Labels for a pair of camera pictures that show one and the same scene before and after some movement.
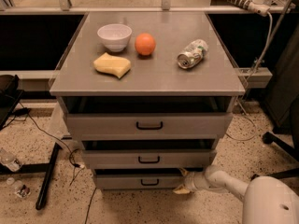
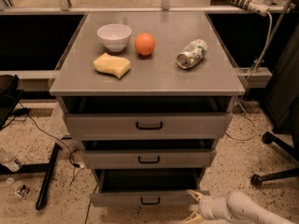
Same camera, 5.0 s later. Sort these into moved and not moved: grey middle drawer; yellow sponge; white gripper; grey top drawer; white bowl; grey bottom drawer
Moved: grey bottom drawer; white gripper
Not moved: grey middle drawer; grey top drawer; yellow sponge; white bowl
